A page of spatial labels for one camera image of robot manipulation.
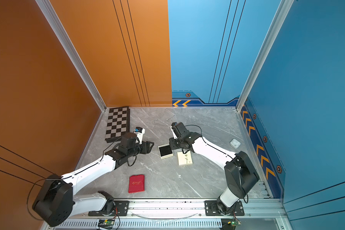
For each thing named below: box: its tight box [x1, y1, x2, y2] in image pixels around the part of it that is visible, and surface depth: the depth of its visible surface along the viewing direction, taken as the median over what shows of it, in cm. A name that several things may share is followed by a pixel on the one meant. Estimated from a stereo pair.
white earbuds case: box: [230, 138, 242, 149], surface depth 99 cm
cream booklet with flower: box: [176, 150, 194, 166], surface depth 91 cm
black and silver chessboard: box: [104, 106, 131, 144], surface depth 107 cm
